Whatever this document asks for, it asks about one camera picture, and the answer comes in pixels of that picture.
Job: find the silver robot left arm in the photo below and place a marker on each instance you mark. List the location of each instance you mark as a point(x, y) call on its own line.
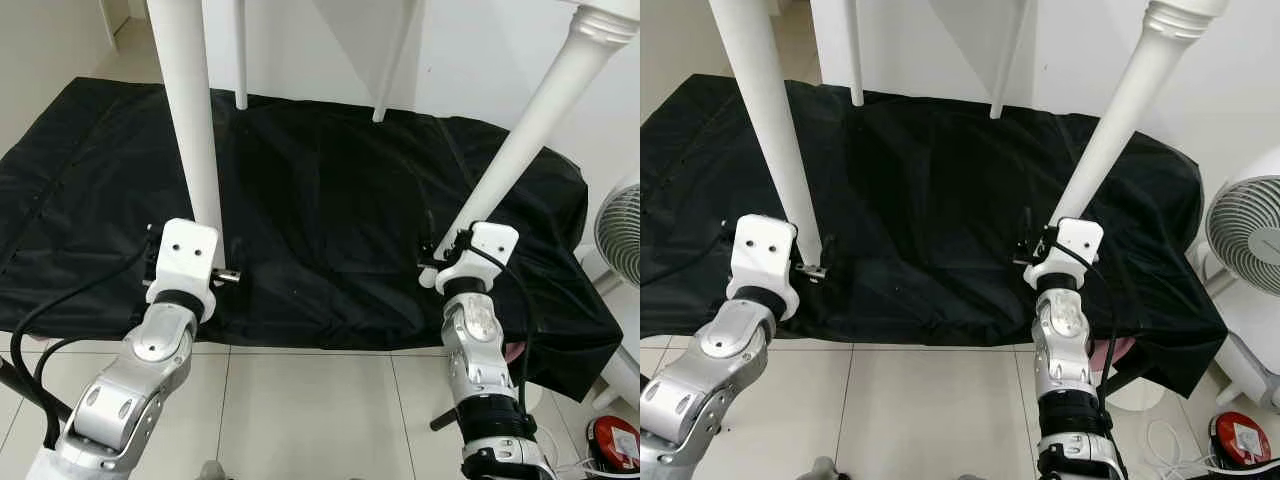
point(720, 370)
point(130, 380)

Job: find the grey robot left leg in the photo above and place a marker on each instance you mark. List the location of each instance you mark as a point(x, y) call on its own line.
point(212, 471)
point(824, 469)

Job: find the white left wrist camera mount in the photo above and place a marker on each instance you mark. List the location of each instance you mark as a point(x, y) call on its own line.
point(185, 250)
point(765, 245)

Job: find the black table cloth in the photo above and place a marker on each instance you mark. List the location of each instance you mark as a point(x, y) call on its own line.
point(330, 220)
point(930, 220)

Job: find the white round base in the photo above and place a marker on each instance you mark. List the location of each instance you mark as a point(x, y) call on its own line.
point(1140, 395)

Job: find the black folding table leg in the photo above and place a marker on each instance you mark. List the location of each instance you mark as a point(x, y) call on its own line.
point(447, 420)
point(30, 385)

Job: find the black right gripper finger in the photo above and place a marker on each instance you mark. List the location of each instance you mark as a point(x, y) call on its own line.
point(430, 232)
point(1026, 228)

